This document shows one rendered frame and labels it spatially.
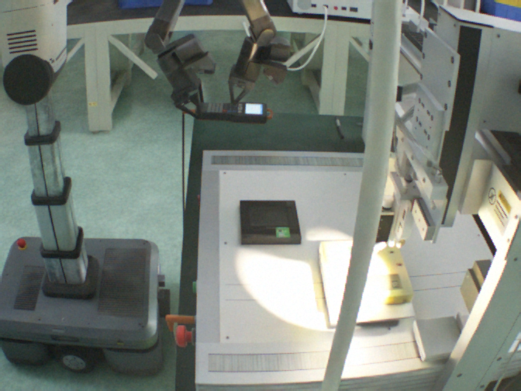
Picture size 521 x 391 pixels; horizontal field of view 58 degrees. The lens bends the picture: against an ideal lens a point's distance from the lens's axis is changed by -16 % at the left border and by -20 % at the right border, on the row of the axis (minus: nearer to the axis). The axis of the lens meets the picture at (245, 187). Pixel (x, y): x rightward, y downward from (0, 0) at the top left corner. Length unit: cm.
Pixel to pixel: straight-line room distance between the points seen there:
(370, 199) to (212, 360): 45
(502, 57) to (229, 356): 62
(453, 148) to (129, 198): 220
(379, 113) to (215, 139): 121
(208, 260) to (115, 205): 170
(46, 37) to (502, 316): 121
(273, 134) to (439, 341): 100
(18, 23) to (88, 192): 163
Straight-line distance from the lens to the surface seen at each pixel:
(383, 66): 46
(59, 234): 173
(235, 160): 135
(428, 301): 103
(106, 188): 285
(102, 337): 175
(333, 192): 126
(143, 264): 195
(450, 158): 74
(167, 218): 260
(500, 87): 72
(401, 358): 91
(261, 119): 148
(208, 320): 94
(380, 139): 49
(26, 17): 137
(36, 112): 155
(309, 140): 168
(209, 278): 101
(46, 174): 162
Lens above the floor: 154
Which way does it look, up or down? 33 degrees down
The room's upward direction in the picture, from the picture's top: 2 degrees clockwise
